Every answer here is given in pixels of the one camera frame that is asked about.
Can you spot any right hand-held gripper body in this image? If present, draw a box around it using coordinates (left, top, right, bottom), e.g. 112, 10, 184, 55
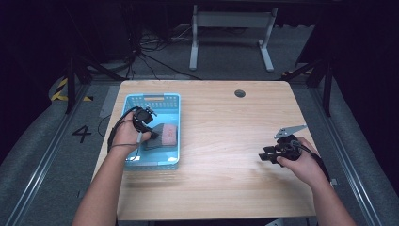
272, 124, 309, 163

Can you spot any white metal desk frame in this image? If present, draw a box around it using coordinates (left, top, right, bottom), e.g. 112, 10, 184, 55
188, 4, 279, 73

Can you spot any plain grey pink knit glove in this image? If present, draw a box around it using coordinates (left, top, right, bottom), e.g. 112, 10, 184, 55
143, 137, 178, 152

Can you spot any person's left hand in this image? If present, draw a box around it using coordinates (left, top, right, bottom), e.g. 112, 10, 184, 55
109, 120, 152, 156

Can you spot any blue plastic basket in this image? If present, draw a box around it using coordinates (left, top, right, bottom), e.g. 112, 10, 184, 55
120, 92, 182, 171

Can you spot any yellow black hazard tape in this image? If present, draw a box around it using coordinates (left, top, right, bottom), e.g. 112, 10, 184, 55
50, 77, 94, 103

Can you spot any person's right hand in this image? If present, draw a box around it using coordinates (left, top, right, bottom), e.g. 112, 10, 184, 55
276, 137, 329, 190

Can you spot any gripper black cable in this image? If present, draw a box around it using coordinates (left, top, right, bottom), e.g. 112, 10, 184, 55
290, 139, 331, 184
106, 105, 143, 162

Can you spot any grey metal floor rail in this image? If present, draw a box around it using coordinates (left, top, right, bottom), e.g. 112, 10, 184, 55
308, 87, 384, 226
4, 84, 92, 226

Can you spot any bundle of black floor cables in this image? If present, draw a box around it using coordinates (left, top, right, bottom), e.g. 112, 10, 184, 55
123, 23, 202, 81

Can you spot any black metal stand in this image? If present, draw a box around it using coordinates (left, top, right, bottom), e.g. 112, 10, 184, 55
280, 55, 334, 118
63, 55, 127, 115

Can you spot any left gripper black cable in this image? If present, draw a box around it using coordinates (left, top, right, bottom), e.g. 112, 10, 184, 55
106, 105, 143, 162

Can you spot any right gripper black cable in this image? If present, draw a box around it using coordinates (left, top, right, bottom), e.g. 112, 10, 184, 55
290, 139, 331, 184

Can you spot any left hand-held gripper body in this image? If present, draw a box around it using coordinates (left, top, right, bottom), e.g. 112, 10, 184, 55
132, 105, 158, 134

